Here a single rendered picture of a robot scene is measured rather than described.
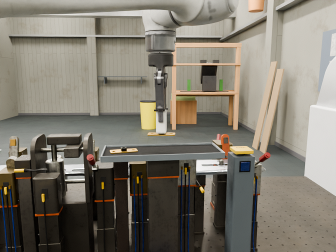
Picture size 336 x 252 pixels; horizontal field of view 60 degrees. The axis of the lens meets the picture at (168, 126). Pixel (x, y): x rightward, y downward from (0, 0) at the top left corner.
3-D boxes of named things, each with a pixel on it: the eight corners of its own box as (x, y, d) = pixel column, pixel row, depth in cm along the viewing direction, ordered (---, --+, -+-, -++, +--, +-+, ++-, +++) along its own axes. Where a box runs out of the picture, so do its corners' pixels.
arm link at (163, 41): (176, 34, 89) (176, 54, 90) (147, 35, 89) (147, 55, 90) (175, 30, 80) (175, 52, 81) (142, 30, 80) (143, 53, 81)
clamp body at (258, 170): (249, 240, 125) (253, 158, 119) (261, 256, 114) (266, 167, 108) (232, 241, 125) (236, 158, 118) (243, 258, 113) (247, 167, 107)
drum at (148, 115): (156, 129, 764) (156, 101, 751) (139, 129, 765) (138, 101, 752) (157, 126, 810) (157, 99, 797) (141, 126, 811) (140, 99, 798)
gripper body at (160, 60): (172, 51, 81) (172, 85, 83) (174, 53, 89) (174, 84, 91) (145, 52, 82) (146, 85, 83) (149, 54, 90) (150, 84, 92)
